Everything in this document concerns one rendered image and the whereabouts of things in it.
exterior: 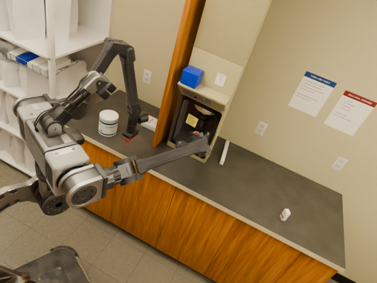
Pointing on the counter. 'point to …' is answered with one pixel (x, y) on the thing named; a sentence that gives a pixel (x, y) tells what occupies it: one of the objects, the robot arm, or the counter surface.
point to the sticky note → (192, 120)
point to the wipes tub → (108, 123)
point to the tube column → (231, 28)
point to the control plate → (197, 96)
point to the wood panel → (178, 65)
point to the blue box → (192, 76)
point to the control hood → (220, 100)
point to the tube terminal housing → (221, 65)
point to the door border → (175, 117)
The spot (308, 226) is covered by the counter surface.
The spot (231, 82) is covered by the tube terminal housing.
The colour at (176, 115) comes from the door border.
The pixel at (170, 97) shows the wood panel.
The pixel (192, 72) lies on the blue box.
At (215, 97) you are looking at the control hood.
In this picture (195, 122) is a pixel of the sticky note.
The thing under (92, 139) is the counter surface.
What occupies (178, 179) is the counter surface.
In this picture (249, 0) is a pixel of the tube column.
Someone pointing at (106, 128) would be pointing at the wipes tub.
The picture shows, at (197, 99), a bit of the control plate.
